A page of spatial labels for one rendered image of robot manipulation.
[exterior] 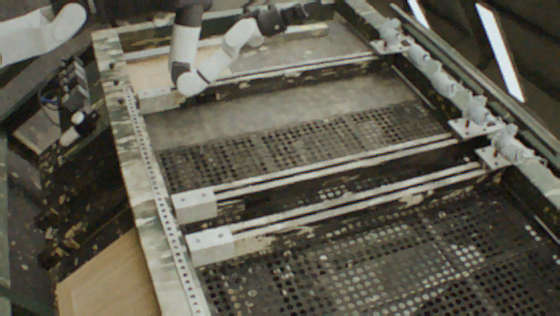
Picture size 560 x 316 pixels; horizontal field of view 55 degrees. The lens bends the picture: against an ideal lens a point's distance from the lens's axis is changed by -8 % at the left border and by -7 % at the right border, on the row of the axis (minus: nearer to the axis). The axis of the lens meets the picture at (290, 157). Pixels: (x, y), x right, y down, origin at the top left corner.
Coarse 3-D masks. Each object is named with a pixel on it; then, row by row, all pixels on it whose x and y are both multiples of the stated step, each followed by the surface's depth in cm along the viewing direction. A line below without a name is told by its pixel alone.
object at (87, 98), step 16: (64, 64) 218; (80, 64) 225; (96, 64) 231; (64, 80) 208; (80, 80) 212; (96, 80) 223; (48, 96) 216; (64, 96) 207; (80, 96) 206; (96, 96) 216; (64, 112) 222; (80, 112) 205; (96, 112) 199; (64, 128) 203; (80, 128) 198; (64, 144) 200; (80, 144) 202; (64, 160) 202
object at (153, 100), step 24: (384, 48) 239; (240, 72) 225; (264, 72) 227; (288, 72) 227; (312, 72) 231; (336, 72) 236; (360, 72) 241; (144, 96) 209; (168, 96) 212; (192, 96) 216; (216, 96) 221
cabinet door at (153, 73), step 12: (156, 60) 240; (204, 60) 242; (132, 72) 232; (144, 72) 233; (156, 72) 233; (168, 72) 234; (228, 72) 234; (132, 84) 225; (144, 84) 225; (156, 84) 226; (168, 84) 226
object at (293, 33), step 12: (312, 24) 267; (324, 24) 268; (276, 36) 258; (288, 36) 261; (300, 36) 263; (312, 36) 266; (156, 48) 244; (168, 48) 244; (204, 48) 248; (216, 48) 250; (132, 60) 237; (144, 60) 240
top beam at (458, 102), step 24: (336, 0) 285; (360, 0) 278; (360, 24) 267; (408, 72) 237; (432, 72) 228; (432, 96) 224; (456, 96) 215; (480, 144) 201; (504, 168) 191; (528, 168) 184; (528, 192) 181; (552, 192) 175; (552, 216) 173
